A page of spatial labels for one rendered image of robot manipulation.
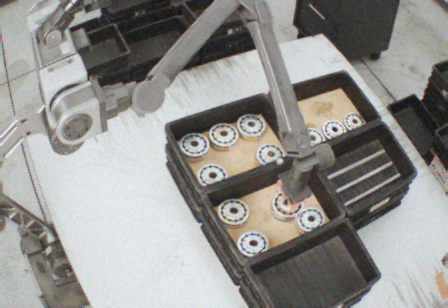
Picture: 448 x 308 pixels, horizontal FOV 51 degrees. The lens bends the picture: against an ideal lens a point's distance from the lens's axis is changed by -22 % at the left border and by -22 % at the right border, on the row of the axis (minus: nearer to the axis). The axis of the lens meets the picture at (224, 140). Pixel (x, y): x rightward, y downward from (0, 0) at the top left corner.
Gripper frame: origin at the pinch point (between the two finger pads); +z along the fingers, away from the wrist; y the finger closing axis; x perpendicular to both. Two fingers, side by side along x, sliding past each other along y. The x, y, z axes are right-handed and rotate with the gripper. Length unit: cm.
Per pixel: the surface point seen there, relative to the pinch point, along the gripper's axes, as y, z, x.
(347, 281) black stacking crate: -30.3, 20.9, -14.9
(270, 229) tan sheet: 3.0, 21.8, 0.4
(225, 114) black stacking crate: 49, 17, -4
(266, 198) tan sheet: 15.0, 22.0, -3.9
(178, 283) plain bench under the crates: -0.5, 35.7, 34.8
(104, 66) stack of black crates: 127, 53, 23
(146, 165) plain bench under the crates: 51, 37, 25
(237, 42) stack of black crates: 131, 65, -54
